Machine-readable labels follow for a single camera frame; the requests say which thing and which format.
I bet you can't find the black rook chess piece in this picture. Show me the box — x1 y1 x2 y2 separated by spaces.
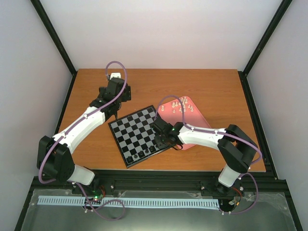
127 156 133 162

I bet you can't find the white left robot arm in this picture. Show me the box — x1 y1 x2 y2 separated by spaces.
37 77 131 194

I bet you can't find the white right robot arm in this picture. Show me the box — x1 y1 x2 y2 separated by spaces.
151 118 262 188

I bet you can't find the pink plastic tray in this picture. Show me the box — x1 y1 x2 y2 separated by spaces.
157 95 212 151

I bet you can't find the black and grey chessboard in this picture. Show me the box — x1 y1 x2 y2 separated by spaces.
108 105 170 168

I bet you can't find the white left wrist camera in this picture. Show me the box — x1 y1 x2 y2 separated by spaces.
110 72 121 79

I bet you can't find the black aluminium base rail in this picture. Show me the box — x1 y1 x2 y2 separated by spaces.
72 169 289 199

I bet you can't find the light blue slotted cable duct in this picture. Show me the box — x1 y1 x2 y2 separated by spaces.
37 195 219 210

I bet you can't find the black right frame post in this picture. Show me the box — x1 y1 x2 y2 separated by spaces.
242 0 294 75

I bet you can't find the black frame post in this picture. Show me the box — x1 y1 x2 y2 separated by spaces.
242 0 294 75
30 0 78 76

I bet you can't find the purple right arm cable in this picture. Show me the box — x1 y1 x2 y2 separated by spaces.
154 95 263 215

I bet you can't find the black left frame post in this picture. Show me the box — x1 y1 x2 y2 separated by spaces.
30 0 78 76

